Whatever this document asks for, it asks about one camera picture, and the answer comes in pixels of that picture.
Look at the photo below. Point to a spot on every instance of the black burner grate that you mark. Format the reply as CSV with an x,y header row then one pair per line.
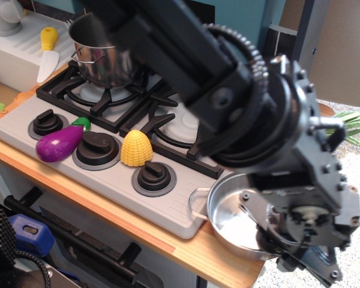
x,y
108,108
157,114

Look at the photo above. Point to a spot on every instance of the blue clamp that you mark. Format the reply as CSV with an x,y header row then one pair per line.
x,y
32,236

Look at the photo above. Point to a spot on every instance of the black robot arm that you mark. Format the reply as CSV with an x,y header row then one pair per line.
x,y
259,119

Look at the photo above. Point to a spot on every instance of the yellow toy corn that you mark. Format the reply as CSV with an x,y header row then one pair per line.
x,y
136,149

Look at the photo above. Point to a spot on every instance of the black stove knob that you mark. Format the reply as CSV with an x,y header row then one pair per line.
x,y
46,123
154,179
97,151

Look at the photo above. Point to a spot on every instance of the white toy sink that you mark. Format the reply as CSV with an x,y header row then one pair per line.
x,y
20,54

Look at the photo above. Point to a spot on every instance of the grey toy faucet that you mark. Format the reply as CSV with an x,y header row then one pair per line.
x,y
11,14

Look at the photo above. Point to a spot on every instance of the purple toy eggplant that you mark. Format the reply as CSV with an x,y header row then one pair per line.
x,y
58,145

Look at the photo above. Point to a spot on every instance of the yellow handled toy knife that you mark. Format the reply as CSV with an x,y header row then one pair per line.
x,y
50,58

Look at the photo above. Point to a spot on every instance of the small steel pan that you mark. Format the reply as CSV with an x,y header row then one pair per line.
x,y
237,214

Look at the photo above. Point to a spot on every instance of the black right stove knob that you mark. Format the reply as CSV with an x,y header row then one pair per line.
x,y
154,179

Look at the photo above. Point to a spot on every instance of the black oven door handle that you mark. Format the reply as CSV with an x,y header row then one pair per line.
x,y
121,267

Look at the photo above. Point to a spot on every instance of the grey toy stove top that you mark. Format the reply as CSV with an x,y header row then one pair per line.
x,y
169,211

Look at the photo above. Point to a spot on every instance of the tall steel pot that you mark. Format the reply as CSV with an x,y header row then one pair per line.
x,y
100,61

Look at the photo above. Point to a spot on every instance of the cardboard panel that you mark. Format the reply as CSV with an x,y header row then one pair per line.
x,y
331,47

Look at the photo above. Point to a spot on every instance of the black right burner grate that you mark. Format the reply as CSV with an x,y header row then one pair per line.
x,y
157,114

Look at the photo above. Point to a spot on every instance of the black left burner grate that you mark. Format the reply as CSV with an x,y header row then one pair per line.
x,y
108,108

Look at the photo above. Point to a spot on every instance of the black left stove knob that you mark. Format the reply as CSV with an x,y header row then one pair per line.
x,y
46,123

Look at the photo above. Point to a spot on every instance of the black middle stove knob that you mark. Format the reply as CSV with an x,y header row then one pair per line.
x,y
97,151

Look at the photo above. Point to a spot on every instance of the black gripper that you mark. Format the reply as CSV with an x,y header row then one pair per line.
x,y
293,252

